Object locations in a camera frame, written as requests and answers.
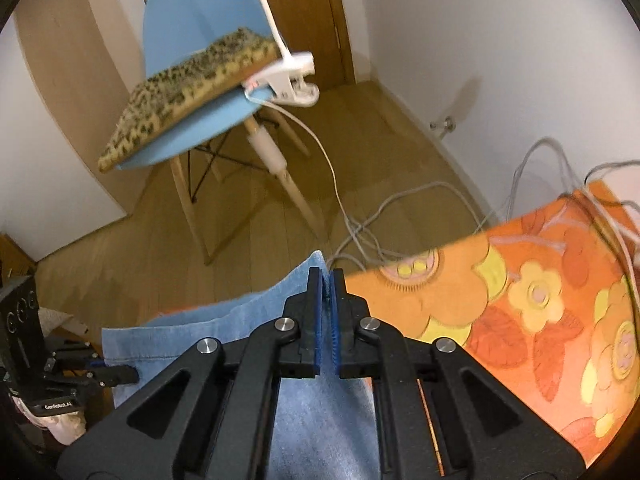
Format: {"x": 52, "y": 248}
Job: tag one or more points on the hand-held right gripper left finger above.
{"x": 316, "y": 330}

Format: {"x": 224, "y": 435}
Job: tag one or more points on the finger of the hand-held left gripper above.
{"x": 117, "y": 375}

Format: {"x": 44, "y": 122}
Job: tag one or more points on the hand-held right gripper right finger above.
{"x": 336, "y": 330}

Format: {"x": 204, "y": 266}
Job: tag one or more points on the light blue pants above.
{"x": 240, "y": 320}

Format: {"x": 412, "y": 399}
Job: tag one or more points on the person's left hand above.
{"x": 65, "y": 427}

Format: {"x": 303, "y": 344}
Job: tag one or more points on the wooden cabinet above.
{"x": 15, "y": 257}

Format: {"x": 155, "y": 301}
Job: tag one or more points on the orange floral bed sheet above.
{"x": 500, "y": 320}

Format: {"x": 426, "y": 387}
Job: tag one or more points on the metal door stopper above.
{"x": 444, "y": 124}

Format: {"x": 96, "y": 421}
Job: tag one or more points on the wooden panel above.
{"x": 70, "y": 85}

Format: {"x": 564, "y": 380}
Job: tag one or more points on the white clamp lamp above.
{"x": 290, "y": 72}

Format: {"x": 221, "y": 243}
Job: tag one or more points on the leopard print seat cushion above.
{"x": 190, "y": 85}

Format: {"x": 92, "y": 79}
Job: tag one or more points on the blue chair with wooden legs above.
{"x": 200, "y": 25}

